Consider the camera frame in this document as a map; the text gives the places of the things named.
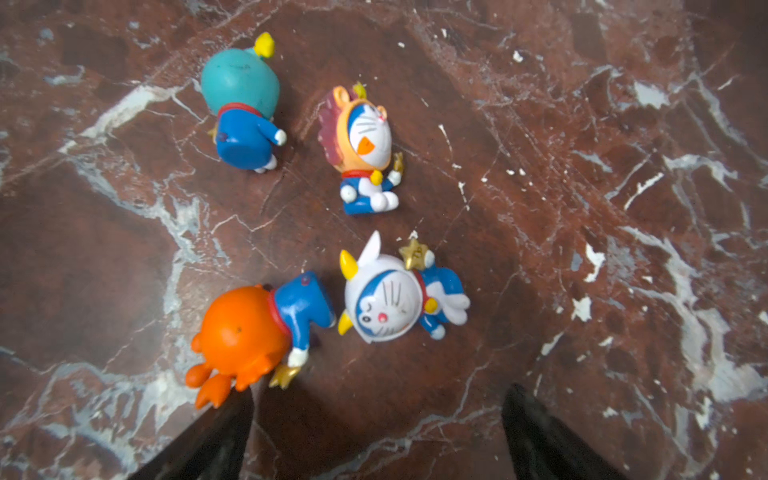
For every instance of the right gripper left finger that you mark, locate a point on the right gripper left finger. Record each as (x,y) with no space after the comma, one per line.
(213,447)

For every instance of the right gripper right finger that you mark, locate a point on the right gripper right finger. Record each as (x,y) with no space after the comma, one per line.
(541,446)

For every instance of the orange hooded Doraemon figure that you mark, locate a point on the orange hooded Doraemon figure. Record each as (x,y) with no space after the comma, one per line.
(255,330)

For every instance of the white hooded Doraemon figure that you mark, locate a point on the white hooded Doraemon figure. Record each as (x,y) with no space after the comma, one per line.
(385,296)

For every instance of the lion mane Doraemon figure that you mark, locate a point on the lion mane Doraemon figure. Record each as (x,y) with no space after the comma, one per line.
(357,141)

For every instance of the teal hooded Doraemon figure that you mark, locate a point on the teal hooded Doraemon figure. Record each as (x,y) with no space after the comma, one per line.
(242,91)

